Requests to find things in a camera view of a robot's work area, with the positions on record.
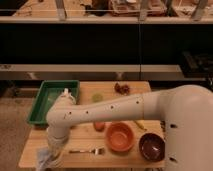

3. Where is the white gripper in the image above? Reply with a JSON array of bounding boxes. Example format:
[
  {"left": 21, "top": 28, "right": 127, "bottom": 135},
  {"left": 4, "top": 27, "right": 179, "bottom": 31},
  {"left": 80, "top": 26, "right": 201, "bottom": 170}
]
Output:
[{"left": 47, "top": 134, "right": 69, "bottom": 157}]

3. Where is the blue grey towel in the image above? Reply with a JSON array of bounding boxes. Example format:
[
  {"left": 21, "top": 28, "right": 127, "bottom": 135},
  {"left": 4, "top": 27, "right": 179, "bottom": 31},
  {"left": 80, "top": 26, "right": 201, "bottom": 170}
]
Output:
[{"left": 36, "top": 147, "right": 61, "bottom": 171}]

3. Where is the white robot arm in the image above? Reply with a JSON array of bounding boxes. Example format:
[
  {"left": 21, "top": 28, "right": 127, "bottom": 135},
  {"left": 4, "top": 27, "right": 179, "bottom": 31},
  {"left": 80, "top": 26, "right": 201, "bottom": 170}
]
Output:
[{"left": 46, "top": 85, "right": 213, "bottom": 171}]

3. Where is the silver fork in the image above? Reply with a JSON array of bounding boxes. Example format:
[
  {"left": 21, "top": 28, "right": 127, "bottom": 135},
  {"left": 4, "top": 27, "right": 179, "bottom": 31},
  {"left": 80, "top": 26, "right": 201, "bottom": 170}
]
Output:
[{"left": 69, "top": 148, "right": 105, "bottom": 155}]

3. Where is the green plastic tray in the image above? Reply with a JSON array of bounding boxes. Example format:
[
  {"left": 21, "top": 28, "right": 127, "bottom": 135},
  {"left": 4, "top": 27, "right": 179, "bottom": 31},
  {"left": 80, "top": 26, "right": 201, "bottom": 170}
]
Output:
[{"left": 27, "top": 80, "right": 80, "bottom": 126}]

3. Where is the white plastic utensil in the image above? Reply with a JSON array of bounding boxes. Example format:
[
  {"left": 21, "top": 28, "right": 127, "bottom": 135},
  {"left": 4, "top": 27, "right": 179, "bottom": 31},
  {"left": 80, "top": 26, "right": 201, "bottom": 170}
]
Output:
[{"left": 62, "top": 88, "right": 71, "bottom": 98}]

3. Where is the green round sponge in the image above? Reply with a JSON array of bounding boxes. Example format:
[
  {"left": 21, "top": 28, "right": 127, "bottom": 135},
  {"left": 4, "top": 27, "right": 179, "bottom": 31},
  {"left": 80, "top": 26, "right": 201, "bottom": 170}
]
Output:
[{"left": 92, "top": 93, "right": 103, "bottom": 103}]

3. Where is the orange bowl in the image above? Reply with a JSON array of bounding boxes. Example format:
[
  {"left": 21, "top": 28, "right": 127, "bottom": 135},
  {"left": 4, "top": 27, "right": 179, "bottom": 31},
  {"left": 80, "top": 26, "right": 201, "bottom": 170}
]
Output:
[{"left": 105, "top": 122, "right": 135, "bottom": 152}]

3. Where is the brown toy food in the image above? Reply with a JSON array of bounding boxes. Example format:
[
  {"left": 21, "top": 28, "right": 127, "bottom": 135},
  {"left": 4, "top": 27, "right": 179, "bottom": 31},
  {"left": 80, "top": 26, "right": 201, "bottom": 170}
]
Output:
[{"left": 114, "top": 83, "right": 130, "bottom": 95}]

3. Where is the yellow banana toy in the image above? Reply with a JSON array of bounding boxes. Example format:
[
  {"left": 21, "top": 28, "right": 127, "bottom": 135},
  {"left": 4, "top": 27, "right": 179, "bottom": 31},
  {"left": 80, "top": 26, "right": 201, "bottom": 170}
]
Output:
[{"left": 134, "top": 120, "right": 147, "bottom": 131}]

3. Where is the dark maroon bowl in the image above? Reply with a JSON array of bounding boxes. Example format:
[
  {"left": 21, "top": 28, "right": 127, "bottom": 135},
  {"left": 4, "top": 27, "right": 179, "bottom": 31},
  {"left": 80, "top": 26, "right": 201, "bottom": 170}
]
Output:
[{"left": 138, "top": 133, "right": 165, "bottom": 162}]

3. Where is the black equipment on shelf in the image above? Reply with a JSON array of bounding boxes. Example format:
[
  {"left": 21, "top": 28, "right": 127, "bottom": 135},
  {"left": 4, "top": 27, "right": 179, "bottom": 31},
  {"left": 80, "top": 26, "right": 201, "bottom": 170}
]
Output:
[{"left": 179, "top": 51, "right": 213, "bottom": 78}]

